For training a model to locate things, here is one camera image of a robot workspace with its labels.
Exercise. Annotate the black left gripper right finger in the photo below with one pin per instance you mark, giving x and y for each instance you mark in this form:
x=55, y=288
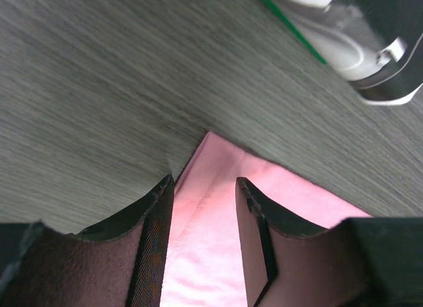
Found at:
x=290, y=261

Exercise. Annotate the folded white printed t shirt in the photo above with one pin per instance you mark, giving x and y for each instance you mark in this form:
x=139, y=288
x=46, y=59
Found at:
x=374, y=45

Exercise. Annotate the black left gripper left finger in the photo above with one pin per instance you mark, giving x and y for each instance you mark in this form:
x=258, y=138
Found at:
x=119, y=261

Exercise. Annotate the pink t shirt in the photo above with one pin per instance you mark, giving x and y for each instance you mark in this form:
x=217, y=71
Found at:
x=204, y=264

